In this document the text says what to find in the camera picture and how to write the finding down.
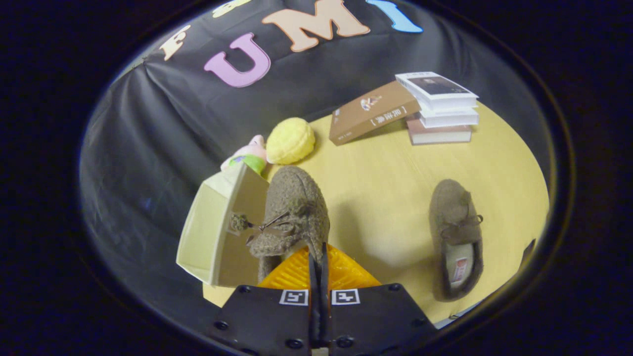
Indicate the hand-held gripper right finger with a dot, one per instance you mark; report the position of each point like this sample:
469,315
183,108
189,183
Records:
376,321

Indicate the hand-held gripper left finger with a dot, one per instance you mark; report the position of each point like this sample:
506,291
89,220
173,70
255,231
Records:
267,321

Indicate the beige storage box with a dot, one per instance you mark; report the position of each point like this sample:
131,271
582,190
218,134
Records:
203,237

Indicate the brown fuzzy shoe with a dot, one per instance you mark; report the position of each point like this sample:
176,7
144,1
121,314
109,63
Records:
452,212
296,202

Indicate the pink and green plush toy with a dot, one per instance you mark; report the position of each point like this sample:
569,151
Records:
247,155

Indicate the dark object at table edge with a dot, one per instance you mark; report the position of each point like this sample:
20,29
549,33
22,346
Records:
528,251

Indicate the yellow round plush toy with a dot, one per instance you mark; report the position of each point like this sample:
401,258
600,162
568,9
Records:
291,141

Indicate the pale pink book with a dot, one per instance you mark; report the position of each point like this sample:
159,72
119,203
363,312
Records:
440,134

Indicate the brown book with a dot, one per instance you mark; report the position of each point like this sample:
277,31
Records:
371,113

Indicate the plain white book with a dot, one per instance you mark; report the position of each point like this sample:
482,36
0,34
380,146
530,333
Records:
450,118

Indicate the black backdrop cloth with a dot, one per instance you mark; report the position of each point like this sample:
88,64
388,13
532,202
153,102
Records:
148,138

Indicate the white book with dark cover photo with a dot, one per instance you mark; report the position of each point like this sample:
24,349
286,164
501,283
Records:
435,89

